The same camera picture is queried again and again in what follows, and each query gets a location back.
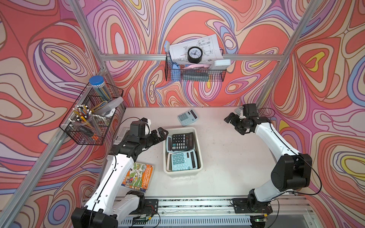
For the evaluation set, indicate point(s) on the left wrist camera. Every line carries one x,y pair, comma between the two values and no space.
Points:
140,128

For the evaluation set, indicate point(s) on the black round clock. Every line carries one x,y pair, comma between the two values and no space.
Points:
194,55

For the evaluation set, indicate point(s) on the blue calculator far corner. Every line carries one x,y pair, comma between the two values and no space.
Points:
238,110

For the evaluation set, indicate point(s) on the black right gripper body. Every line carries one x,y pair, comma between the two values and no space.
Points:
239,123

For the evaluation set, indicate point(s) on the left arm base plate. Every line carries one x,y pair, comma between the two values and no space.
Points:
148,206

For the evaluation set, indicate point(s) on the white box in basket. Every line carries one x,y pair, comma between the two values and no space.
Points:
220,64

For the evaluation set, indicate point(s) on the grey stapler in basket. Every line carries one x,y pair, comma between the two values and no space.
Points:
109,107

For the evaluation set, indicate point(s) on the clear cup of pencils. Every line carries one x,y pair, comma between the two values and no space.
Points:
83,120

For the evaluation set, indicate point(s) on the colourful children's book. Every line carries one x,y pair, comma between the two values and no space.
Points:
138,177

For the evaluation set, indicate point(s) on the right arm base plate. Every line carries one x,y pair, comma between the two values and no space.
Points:
247,206

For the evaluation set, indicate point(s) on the white paper drawing sheet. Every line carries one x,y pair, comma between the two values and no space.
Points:
204,50

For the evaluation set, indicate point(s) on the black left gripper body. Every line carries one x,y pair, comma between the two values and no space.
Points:
150,139

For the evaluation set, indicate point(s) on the newspaper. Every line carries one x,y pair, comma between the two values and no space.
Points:
120,135

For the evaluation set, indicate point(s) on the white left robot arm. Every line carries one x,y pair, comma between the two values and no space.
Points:
101,211

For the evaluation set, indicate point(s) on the black wire basket back wall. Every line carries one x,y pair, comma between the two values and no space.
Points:
179,73

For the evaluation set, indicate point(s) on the black calculator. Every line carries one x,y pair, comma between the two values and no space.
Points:
182,142

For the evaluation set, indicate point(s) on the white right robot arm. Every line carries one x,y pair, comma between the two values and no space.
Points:
292,170

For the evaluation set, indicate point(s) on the black wire basket left wall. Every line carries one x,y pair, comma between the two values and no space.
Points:
94,102

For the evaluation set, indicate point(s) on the blue lid pencil jar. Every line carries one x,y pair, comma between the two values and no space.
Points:
99,86

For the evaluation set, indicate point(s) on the black wire basket wall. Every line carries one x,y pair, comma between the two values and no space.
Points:
179,73
94,102

